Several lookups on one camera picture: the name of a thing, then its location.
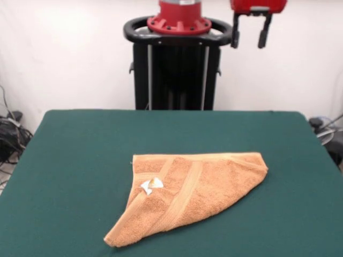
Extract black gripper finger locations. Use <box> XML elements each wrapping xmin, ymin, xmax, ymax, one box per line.
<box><xmin>258</xmin><ymin>12</ymin><xmax>273</xmax><ymax>49</ymax></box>
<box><xmin>232</xmin><ymin>12</ymin><xmax>243</xmax><ymax>49</ymax></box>

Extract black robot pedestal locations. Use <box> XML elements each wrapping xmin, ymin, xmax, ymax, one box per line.
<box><xmin>123</xmin><ymin>16</ymin><xmax>233</xmax><ymax>111</ymax></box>

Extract dark green table cloth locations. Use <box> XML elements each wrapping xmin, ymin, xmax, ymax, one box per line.
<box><xmin>0</xmin><ymin>109</ymin><xmax>343</xmax><ymax>257</ymax></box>

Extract grey stand base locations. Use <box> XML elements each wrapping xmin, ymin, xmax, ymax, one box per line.
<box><xmin>317</xmin><ymin>127</ymin><xmax>335</xmax><ymax>145</ymax></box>

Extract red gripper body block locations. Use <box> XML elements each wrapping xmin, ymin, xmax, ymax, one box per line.
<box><xmin>230</xmin><ymin>0</ymin><xmax>289</xmax><ymax>16</ymax></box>

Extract orange terry towel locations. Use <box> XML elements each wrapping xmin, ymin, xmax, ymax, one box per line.
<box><xmin>103</xmin><ymin>152</ymin><xmax>270</xmax><ymax>248</ymax></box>

